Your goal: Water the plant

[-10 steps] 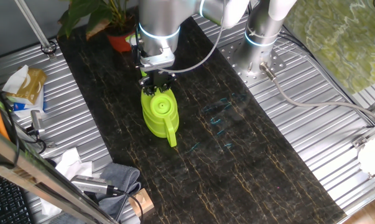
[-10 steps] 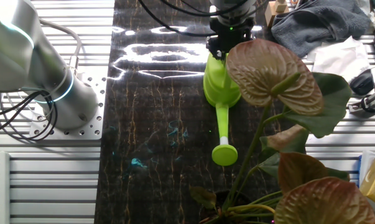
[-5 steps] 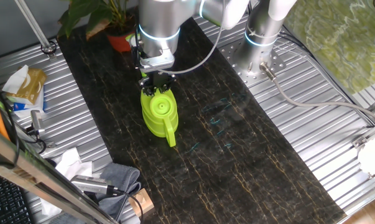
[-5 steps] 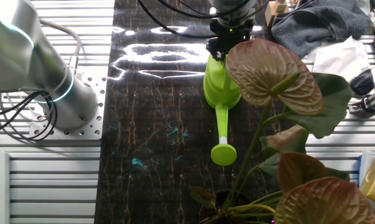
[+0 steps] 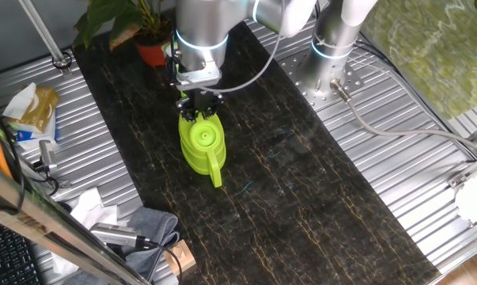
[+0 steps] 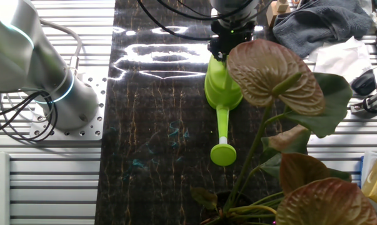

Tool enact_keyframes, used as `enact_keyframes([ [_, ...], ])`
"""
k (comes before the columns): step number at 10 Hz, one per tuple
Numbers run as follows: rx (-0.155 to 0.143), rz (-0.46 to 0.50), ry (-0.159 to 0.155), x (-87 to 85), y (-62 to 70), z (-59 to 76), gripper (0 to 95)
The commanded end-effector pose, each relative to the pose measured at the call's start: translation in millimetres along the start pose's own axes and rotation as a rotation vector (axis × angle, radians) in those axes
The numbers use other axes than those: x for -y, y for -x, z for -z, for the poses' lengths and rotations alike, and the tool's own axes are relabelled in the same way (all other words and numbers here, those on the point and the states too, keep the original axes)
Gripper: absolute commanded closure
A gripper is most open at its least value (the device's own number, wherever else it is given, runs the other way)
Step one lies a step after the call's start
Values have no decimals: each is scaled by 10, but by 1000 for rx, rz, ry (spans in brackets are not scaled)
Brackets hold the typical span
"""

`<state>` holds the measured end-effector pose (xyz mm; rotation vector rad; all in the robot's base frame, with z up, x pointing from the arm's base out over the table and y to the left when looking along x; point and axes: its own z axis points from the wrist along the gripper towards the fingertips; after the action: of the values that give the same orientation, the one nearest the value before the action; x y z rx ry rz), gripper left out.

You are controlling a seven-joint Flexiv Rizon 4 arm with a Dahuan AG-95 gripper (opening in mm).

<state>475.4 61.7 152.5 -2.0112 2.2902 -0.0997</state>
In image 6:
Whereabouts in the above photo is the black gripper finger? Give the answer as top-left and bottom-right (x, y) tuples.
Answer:
(207, 39), (228, 63)

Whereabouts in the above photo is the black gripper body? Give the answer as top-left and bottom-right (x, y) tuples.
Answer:
(210, 20), (256, 61)

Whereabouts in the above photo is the lime green watering can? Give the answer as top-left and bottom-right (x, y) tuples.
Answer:
(204, 54), (244, 168)

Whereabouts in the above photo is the plant in red pot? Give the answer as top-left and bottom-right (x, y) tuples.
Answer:
(189, 38), (377, 225)

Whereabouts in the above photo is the wooden block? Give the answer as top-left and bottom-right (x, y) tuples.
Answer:
(265, 0), (291, 28)

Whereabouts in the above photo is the black marble pattern mat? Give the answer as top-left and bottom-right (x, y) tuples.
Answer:
(94, 0), (311, 225)

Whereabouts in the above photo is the grey towel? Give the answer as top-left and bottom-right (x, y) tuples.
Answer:
(271, 0), (374, 59)

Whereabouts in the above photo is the white paper towel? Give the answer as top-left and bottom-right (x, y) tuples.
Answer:
(306, 36), (373, 84)

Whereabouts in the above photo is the black computer mouse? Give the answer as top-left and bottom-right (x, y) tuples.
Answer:
(351, 68), (377, 97)

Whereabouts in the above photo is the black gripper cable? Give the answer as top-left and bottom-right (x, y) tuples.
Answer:
(136, 0), (274, 42)

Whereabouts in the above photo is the aluminium camera mount bar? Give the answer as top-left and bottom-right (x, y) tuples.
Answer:
(349, 92), (377, 114)

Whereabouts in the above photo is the grey base cable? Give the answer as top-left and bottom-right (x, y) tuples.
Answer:
(39, 18), (83, 78)

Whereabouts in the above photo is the perforated silver base plate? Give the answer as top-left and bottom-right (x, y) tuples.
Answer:
(28, 73), (108, 141)

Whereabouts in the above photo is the black cable loop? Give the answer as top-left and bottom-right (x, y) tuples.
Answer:
(363, 96), (377, 114)

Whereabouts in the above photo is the black cable bundle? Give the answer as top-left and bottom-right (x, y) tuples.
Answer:
(0, 90), (58, 144)

